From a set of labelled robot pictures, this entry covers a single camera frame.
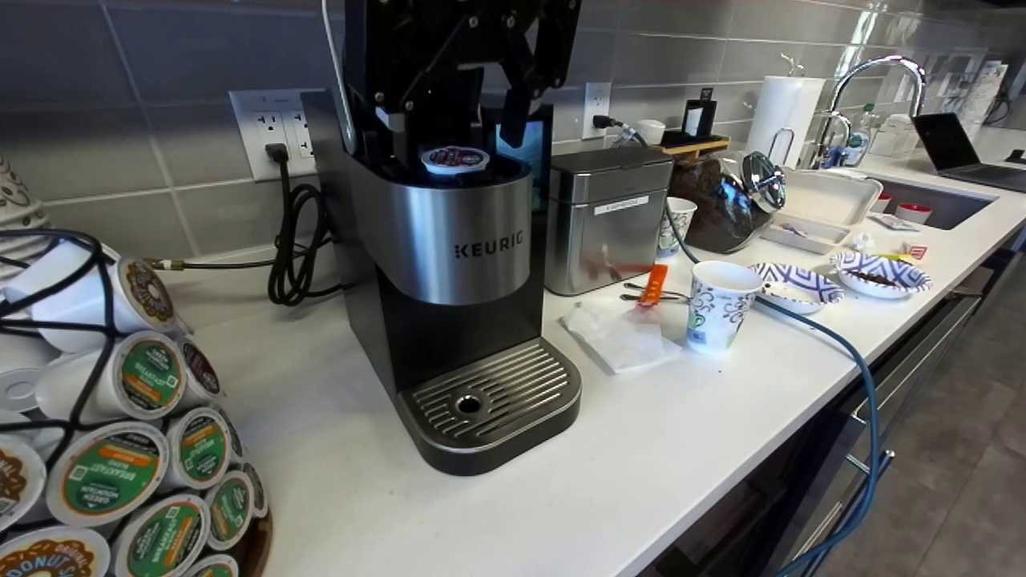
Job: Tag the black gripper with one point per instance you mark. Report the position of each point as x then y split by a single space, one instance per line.
401 51

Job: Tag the white coffee pod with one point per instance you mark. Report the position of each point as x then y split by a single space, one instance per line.
454 158

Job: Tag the silver black Keurig coffee maker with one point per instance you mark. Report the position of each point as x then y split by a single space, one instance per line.
443 292

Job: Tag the stainless steel box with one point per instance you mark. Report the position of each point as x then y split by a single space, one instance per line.
604 217

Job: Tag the white paper napkin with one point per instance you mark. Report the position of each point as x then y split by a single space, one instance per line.
621 341

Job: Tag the dark basket with kettle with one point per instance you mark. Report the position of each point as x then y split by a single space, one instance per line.
735 195

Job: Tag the patterned paper cup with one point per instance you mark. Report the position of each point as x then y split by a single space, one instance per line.
720 303

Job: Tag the white paper towel roll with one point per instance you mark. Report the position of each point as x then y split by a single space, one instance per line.
782 117

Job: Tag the empty blue patterned paper bowl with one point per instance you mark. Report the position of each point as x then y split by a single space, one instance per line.
795 289

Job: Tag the white dish tray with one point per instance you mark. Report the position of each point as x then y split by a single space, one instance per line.
828 197

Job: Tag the paper bowl with coffee grounds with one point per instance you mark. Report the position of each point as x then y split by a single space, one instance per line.
878 277

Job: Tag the open laptop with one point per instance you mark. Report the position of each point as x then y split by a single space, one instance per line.
952 157

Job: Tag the white wall outlet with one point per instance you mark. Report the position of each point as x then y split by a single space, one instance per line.
273 117

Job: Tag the orange handled tool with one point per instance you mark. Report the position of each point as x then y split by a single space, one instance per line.
651 289

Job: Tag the wire rack of coffee pods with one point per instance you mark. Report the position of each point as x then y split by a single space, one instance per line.
116 454

